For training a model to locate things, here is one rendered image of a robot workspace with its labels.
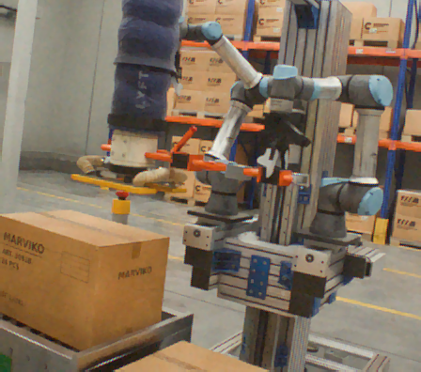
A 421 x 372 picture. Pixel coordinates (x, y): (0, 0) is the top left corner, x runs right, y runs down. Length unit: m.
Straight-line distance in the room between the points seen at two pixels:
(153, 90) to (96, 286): 0.73
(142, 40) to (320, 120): 0.88
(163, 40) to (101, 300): 0.96
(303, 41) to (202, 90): 7.66
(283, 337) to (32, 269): 1.14
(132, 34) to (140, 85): 0.19
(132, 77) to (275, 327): 1.25
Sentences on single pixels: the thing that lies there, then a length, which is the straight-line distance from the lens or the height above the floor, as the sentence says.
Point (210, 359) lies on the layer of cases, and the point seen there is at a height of 0.54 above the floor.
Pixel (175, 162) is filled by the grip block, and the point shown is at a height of 1.27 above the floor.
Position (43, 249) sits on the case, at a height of 0.87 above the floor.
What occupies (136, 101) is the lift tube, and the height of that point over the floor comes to 1.46.
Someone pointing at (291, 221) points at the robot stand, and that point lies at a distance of 2.45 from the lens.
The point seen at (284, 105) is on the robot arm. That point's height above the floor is 1.50.
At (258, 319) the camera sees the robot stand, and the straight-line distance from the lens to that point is 2.58.
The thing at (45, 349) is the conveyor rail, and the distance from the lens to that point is 2.06.
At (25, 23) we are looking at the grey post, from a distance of 5.24.
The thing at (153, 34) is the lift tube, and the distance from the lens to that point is 2.05.
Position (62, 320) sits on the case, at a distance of 2.20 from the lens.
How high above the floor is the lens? 1.39
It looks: 3 degrees down
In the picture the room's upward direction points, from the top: 7 degrees clockwise
